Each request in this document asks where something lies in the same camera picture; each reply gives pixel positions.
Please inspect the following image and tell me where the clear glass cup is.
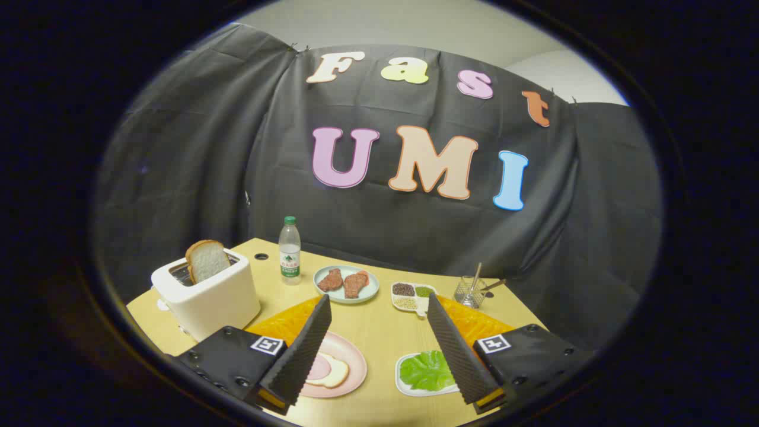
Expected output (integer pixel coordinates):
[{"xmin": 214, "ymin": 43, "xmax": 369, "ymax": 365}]
[{"xmin": 454, "ymin": 276, "xmax": 487, "ymax": 310}]

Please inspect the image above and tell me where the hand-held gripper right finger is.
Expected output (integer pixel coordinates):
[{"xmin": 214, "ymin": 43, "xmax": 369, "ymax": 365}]
[{"xmin": 426, "ymin": 292, "xmax": 595, "ymax": 415}]

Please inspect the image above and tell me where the bread slice with brown crust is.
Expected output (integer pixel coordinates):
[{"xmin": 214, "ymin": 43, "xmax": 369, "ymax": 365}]
[{"xmin": 185, "ymin": 240, "xmax": 232, "ymax": 284}]

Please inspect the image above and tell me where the pink round plate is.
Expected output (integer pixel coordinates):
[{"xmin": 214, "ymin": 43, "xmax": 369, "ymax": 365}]
[{"xmin": 299, "ymin": 331, "xmax": 368, "ymax": 399}]

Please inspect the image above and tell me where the white divided dish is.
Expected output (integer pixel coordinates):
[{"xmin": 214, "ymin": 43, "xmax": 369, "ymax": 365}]
[{"xmin": 391, "ymin": 282, "xmax": 438, "ymax": 317}]

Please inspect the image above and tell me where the flat toast slice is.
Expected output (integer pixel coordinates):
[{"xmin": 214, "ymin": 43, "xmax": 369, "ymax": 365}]
[{"xmin": 305, "ymin": 354, "xmax": 350, "ymax": 389}]

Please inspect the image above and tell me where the pink ham slice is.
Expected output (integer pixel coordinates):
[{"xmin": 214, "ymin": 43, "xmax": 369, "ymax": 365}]
[{"xmin": 305, "ymin": 354, "xmax": 331, "ymax": 380}]

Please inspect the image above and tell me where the white toaster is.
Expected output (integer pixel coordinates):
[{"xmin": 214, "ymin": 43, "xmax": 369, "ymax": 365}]
[{"xmin": 151, "ymin": 248, "xmax": 261, "ymax": 343}]

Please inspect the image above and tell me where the light blue round plate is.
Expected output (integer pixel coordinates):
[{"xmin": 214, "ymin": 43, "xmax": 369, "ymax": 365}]
[{"xmin": 312, "ymin": 265, "xmax": 380, "ymax": 305}]

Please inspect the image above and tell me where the black backdrop cloth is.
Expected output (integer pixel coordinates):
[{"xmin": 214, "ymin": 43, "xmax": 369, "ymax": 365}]
[{"xmin": 92, "ymin": 23, "xmax": 664, "ymax": 350}]

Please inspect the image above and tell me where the white square plate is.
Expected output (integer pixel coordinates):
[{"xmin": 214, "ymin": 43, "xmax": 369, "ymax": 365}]
[{"xmin": 395, "ymin": 351, "xmax": 460, "ymax": 397}]

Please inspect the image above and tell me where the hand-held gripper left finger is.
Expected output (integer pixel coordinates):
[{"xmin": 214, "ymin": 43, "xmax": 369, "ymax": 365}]
[{"xmin": 172, "ymin": 294, "xmax": 333, "ymax": 416}]

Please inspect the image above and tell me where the clear plastic water bottle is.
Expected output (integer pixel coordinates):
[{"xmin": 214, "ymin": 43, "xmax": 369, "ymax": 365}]
[{"xmin": 279, "ymin": 216, "xmax": 302, "ymax": 286}]

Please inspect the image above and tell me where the green lettuce leaf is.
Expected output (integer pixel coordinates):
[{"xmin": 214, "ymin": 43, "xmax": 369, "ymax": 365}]
[{"xmin": 400, "ymin": 350, "xmax": 456, "ymax": 392}]

